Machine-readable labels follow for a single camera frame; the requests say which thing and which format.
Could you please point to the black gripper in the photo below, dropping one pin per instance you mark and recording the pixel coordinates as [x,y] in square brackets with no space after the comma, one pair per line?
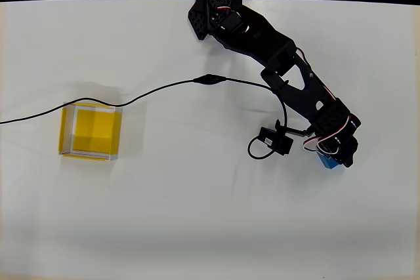
[347,157]

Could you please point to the blue rectangular block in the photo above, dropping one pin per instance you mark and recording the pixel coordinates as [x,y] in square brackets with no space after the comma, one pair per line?
[328,163]

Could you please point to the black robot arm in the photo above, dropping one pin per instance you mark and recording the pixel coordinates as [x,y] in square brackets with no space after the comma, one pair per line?
[282,50]

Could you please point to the yellow open box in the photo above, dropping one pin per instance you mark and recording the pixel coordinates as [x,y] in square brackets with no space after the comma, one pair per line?
[93,130]

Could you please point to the black webcam with white label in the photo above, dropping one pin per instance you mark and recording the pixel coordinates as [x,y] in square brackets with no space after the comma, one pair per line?
[277,142]

